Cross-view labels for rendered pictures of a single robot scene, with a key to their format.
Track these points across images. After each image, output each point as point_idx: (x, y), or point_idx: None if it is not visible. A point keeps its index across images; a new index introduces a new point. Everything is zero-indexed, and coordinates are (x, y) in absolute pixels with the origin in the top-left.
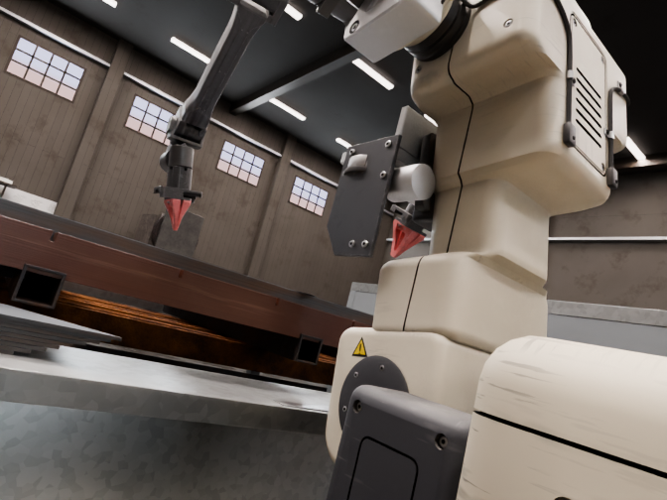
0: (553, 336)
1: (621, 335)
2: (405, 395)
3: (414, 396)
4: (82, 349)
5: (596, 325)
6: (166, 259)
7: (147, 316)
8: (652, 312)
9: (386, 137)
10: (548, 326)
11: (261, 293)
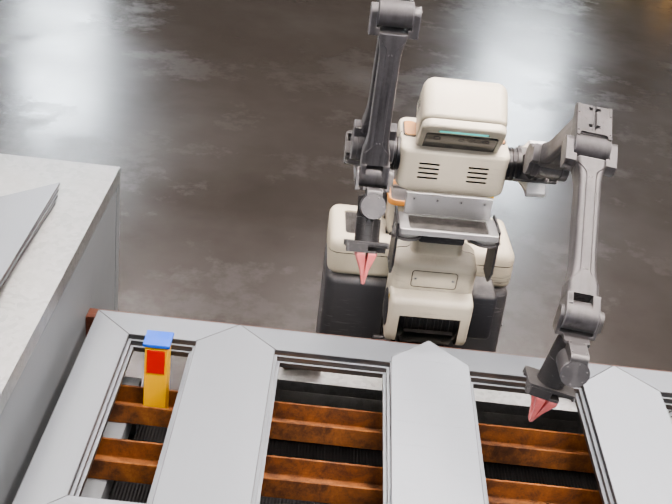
0: (90, 262)
1: (107, 217)
2: (485, 289)
3: (479, 289)
4: (564, 409)
5: (101, 223)
6: None
7: (515, 481)
8: (113, 182)
9: (496, 219)
10: (88, 256)
11: (476, 350)
